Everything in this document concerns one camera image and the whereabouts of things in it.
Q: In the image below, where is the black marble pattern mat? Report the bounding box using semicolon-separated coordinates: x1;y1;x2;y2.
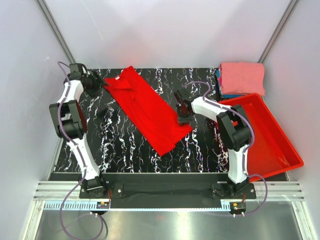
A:
79;68;229;173

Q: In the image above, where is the right aluminium frame post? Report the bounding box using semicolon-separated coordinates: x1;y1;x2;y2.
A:
258;0;300;64

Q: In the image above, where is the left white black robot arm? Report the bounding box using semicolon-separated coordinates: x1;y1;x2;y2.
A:
49;61;108;198

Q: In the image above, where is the red plastic bin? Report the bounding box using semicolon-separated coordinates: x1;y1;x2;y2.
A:
220;94;304;179

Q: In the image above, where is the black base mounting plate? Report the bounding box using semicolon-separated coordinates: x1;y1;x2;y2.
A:
79;173;256;200

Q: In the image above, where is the left aluminium frame post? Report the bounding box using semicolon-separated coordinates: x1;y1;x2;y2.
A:
35;0;76;64

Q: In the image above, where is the aluminium frame post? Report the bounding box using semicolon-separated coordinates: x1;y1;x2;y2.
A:
35;0;76;64
258;0;300;64

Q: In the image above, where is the grey slotted cable duct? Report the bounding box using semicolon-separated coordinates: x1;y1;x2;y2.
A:
44;200;247;212

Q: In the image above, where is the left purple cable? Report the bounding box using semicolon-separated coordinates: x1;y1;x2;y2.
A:
56;61;109;238

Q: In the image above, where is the red t shirt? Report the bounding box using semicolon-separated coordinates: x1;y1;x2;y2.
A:
104;66;193;156

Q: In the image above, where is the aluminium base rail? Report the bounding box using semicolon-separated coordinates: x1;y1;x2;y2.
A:
33;181;305;202

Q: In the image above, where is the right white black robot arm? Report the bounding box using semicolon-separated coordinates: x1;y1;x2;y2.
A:
174;89;255;193

